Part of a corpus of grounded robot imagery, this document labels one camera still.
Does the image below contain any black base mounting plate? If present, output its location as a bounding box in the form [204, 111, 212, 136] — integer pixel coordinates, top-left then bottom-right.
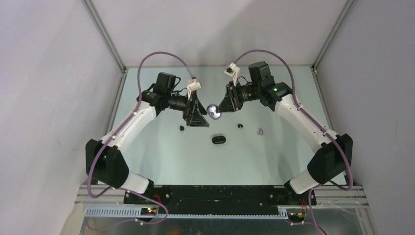
[123, 185, 317, 216]

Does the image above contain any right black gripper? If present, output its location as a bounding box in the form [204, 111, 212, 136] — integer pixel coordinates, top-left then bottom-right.
[217, 80, 261, 113]

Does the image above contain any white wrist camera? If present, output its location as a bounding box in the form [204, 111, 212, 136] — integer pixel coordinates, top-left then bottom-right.
[186, 77, 201, 99]
[224, 63, 240, 78]

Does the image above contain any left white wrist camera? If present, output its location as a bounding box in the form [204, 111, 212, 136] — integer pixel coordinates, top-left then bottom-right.
[186, 77, 201, 99]

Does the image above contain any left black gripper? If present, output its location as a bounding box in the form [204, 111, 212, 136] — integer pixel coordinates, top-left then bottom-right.
[166, 90, 209, 127]

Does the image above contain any black earbud charging case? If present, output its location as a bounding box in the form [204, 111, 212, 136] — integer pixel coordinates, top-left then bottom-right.
[211, 136, 227, 144]

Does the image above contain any purple earbud charging case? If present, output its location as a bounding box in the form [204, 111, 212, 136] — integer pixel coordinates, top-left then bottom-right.
[206, 104, 222, 120]

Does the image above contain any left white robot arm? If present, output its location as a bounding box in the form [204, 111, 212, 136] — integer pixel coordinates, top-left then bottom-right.
[86, 72, 209, 204]

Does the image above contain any aluminium frame rail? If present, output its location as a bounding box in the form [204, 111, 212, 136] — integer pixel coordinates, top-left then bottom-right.
[81, 0, 126, 96]

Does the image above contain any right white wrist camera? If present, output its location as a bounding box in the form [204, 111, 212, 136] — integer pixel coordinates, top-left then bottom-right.
[224, 63, 240, 78]

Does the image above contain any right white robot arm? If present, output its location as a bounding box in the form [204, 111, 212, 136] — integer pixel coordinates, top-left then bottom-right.
[217, 61, 353, 205]

